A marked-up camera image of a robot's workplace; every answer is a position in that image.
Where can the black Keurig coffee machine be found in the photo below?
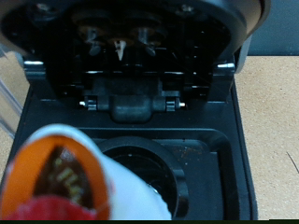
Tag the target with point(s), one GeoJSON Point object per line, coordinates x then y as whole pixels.
{"type": "Point", "coordinates": [140, 102]}

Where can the white coffee pod red lid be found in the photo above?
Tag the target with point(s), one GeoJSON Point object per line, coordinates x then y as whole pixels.
{"type": "Point", "coordinates": [130, 193]}

